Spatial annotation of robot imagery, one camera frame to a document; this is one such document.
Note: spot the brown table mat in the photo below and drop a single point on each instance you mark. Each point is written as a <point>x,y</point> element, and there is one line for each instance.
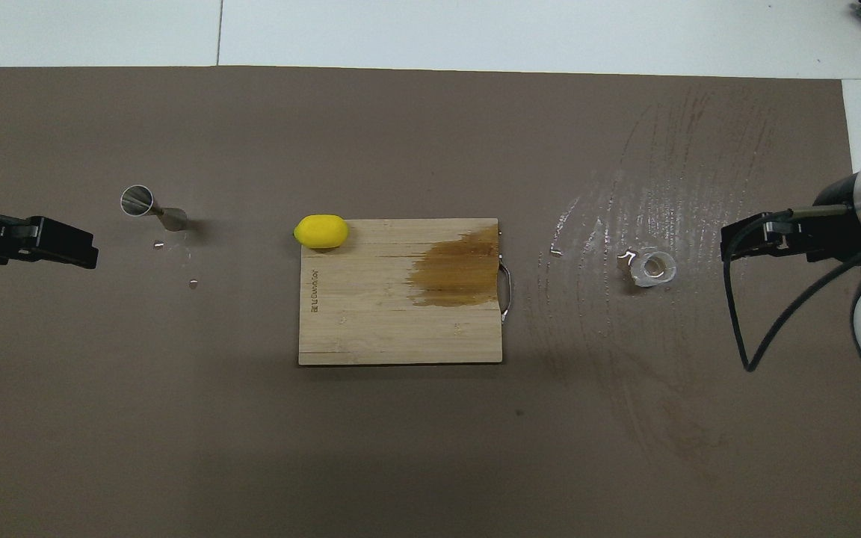
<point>430,448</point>

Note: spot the yellow lemon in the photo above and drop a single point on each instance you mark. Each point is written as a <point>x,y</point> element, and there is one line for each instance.
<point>321,231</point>

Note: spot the bamboo cutting board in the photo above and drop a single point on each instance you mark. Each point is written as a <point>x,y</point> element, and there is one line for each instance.
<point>371,314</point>

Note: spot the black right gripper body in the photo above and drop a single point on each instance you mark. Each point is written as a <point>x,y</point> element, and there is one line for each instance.
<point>834,235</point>

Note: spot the steel double jigger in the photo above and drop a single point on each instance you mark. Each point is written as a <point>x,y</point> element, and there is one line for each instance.
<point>169,217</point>

